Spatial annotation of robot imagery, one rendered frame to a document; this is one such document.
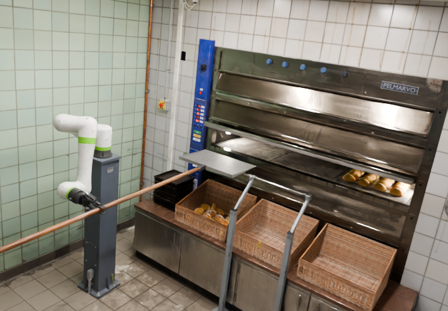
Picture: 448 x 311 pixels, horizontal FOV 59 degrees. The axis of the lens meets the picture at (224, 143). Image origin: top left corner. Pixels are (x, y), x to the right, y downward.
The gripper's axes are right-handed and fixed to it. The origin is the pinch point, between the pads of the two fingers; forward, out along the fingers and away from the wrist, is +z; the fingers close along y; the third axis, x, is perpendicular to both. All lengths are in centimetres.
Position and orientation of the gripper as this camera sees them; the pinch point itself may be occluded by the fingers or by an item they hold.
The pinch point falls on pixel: (100, 208)
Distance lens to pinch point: 253.8
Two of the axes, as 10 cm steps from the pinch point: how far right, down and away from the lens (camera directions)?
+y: -0.9, 9.4, 3.3
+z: 8.1, 2.6, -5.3
